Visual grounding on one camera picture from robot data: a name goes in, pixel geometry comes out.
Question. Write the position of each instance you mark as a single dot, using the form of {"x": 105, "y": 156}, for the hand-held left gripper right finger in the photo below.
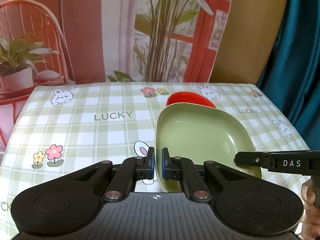
{"x": 164, "y": 163}

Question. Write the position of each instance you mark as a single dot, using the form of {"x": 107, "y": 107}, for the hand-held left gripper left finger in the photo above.
{"x": 150, "y": 163}

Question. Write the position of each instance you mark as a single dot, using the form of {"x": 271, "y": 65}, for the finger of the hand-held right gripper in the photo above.
{"x": 250, "y": 158}

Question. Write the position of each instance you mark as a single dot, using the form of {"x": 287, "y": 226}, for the green square plate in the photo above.
{"x": 200, "y": 135}

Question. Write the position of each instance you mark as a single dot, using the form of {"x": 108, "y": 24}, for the person's right hand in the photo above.
{"x": 308, "y": 195}

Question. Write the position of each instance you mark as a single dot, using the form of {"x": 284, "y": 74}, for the green checked bunny tablecloth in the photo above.
{"x": 100, "y": 135}

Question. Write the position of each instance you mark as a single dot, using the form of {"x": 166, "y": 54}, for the red bowl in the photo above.
{"x": 190, "y": 99}

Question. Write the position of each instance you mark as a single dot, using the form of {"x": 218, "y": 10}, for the teal curtain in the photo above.
{"x": 297, "y": 55}

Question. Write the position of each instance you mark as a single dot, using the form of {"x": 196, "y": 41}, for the printed room scene backdrop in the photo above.
{"x": 87, "y": 30}

